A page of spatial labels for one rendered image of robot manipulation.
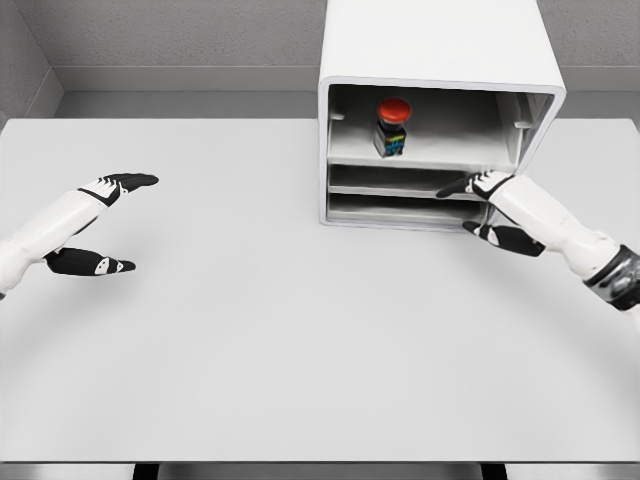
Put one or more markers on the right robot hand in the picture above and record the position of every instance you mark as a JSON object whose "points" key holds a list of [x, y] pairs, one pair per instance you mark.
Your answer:
{"points": [[515, 210]]}

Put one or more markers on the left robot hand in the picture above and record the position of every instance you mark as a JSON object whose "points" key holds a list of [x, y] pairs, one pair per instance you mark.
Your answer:
{"points": [[85, 202]]}

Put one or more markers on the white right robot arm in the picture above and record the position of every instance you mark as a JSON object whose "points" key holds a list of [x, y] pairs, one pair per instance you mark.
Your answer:
{"points": [[600, 257]]}

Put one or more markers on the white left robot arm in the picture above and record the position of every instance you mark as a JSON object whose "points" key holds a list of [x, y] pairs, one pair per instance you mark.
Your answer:
{"points": [[20, 252]]}

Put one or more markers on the white multi-storey storage cabinet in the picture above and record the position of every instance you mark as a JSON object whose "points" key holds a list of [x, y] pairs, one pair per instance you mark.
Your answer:
{"points": [[440, 70]]}

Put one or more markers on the white cabinet drawer tray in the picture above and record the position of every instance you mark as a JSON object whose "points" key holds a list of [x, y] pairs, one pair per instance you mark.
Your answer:
{"points": [[400, 180], [425, 150], [400, 210]]}

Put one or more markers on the red button load switch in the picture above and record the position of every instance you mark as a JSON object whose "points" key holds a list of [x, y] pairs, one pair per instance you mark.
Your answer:
{"points": [[392, 127]]}

